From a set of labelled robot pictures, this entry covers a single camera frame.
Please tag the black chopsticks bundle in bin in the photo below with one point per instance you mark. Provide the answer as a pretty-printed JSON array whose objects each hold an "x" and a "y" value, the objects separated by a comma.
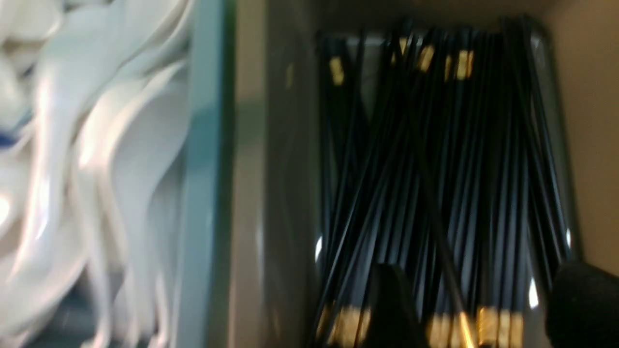
[{"x": 436, "y": 156}]

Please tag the pile of white spoons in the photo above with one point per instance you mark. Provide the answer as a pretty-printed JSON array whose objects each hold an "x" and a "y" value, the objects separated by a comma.
[{"x": 92, "y": 169}]

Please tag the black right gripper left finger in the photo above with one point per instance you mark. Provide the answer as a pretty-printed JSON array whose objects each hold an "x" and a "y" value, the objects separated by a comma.
[{"x": 393, "y": 320}]

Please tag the teal plastic spoon bin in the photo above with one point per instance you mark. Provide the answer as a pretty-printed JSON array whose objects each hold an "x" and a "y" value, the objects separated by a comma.
[{"x": 206, "y": 185}]

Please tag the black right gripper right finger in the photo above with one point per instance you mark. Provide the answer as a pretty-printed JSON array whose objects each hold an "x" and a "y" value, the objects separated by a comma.
[{"x": 583, "y": 308}]

